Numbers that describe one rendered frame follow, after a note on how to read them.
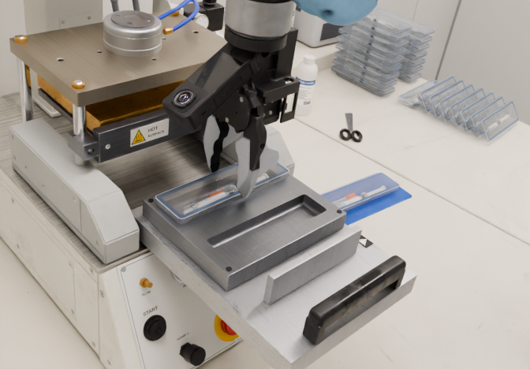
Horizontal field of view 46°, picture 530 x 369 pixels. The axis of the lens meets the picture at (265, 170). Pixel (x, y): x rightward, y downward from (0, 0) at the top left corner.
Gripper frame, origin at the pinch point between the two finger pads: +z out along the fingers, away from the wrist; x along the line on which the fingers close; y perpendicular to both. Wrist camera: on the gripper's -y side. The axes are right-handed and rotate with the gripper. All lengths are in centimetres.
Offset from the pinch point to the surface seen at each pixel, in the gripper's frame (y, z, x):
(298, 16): 83, 14, 65
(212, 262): -9.8, 1.7, -9.7
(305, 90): 59, 19, 38
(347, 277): 3.4, 4.2, -18.9
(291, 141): 49, 26, 31
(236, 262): -7.7, 1.6, -11.3
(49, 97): -9.9, -1.8, 27.1
